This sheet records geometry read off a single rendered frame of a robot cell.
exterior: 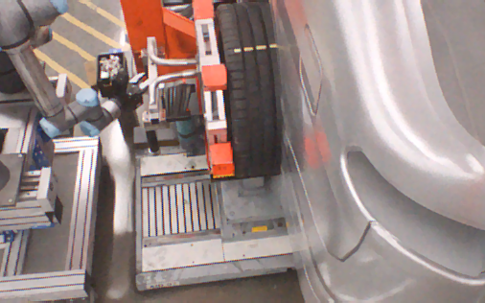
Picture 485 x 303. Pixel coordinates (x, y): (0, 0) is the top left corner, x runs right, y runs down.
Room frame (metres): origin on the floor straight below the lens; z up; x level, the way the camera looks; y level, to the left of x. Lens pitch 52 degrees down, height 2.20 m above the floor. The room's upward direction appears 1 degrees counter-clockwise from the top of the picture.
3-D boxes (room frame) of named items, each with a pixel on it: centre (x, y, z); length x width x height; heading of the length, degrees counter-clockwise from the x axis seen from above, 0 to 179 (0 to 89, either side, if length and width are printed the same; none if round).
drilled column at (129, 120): (1.88, 0.62, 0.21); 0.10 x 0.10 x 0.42; 6
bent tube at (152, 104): (1.21, 0.20, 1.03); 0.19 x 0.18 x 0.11; 96
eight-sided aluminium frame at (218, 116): (1.33, 0.09, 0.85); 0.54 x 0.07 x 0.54; 6
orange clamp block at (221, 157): (1.01, 0.05, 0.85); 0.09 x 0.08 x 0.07; 6
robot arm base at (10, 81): (1.46, 0.90, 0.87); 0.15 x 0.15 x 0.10
